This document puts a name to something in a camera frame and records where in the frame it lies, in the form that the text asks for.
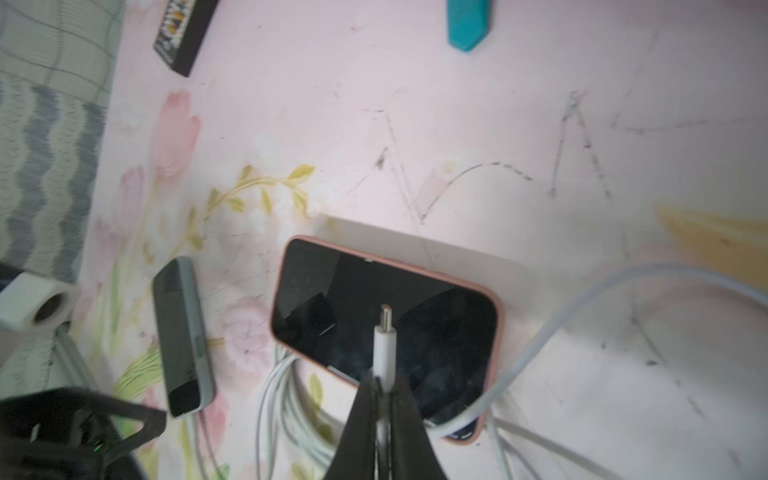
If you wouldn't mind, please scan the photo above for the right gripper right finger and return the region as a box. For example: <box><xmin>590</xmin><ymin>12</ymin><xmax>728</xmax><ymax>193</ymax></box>
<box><xmin>389</xmin><ymin>373</ymin><xmax>447</xmax><ymax>480</ymax></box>

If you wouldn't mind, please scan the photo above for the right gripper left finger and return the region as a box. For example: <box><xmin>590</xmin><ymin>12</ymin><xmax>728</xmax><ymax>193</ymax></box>
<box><xmin>324</xmin><ymin>372</ymin><xmax>379</xmax><ymax>480</ymax></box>

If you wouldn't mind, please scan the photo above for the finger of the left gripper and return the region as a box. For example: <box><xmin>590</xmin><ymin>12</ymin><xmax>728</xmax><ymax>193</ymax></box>
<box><xmin>1</xmin><ymin>387</ymin><xmax>167</xmax><ymax>479</ymax></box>

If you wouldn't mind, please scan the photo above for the phone with green case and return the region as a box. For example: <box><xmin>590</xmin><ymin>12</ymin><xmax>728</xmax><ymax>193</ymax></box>
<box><xmin>152</xmin><ymin>256</ymin><xmax>215</xmax><ymax>418</ymax></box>

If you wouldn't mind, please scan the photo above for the phone with pink case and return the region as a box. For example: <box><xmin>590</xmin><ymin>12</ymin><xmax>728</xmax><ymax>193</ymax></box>
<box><xmin>271</xmin><ymin>236</ymin><xmax>503</xmax><ymax>426</ymax></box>

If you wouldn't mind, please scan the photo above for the black connector board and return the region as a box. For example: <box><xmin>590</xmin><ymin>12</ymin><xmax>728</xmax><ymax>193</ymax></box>
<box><xmin>153</xmin><ymin>0</ymin><xmax>219</xmax><ymax>78</ymax></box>

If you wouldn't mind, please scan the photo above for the teal utility knife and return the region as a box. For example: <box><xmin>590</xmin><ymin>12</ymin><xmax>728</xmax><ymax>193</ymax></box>
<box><xmin>446</xmin><ymin>0</ymin><xmax>491</xmax><ymax>52</ymax></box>

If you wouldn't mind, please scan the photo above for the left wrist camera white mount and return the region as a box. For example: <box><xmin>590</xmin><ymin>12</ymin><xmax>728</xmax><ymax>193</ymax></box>
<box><xmin>1</xmin><ymin>263</ymin><xmax>80</xmax><ymax>365</ymax></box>

